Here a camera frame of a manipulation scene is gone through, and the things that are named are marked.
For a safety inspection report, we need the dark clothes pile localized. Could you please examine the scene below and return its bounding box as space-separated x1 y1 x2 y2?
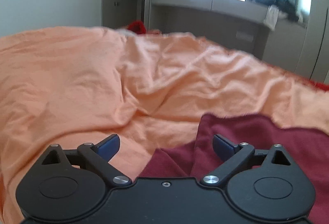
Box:
245 0 299 23

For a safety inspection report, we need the dark red long-sleeve shirt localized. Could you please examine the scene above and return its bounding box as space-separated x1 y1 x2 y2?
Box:
140 114 329 223

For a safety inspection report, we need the bright red object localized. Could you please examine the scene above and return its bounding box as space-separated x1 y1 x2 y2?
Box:
127 21 147 35

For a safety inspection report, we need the white hanging garment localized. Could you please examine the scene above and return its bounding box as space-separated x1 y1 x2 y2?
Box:
263 5 288 31

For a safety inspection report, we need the orange duvet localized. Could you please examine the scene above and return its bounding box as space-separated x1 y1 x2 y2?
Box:
1 27 328 223

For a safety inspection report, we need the tall grey wardrobe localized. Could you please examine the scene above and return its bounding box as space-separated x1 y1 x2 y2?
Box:
295 0 328 83

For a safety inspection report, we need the white wall socket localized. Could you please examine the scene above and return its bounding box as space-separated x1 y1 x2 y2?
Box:
236 31 254 43

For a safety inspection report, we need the grey window desk unit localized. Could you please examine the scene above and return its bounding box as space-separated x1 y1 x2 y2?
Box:
148 0 306 72

